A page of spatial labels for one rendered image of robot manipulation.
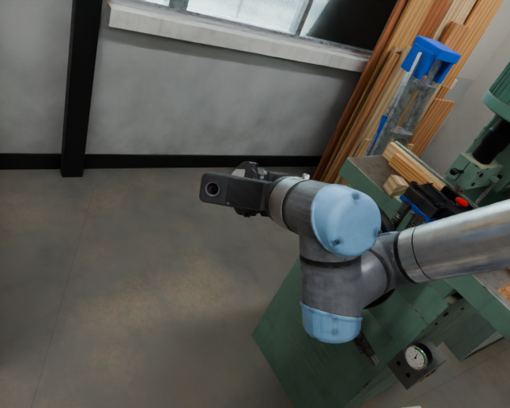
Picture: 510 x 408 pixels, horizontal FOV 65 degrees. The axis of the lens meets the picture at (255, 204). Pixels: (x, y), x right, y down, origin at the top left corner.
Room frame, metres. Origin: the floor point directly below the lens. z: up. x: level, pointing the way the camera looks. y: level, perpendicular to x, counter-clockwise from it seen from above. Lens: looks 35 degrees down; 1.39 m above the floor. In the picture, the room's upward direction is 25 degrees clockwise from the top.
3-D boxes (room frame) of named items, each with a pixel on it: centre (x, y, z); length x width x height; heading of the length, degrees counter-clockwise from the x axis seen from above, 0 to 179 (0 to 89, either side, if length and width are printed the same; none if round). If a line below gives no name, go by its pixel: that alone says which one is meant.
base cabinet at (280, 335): (1.15, -0.57, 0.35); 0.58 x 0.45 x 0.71; 138
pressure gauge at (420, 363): (0.73, -0.54, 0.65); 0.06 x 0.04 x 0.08; 48
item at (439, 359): (0.78, -0.59, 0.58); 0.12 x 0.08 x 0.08; 138
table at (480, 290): (0.95, -0.45, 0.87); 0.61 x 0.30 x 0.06; 48
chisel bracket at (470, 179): (1.07, -0.50, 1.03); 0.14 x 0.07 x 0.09; 138
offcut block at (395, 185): (1.02, -0.33, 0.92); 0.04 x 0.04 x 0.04; 27
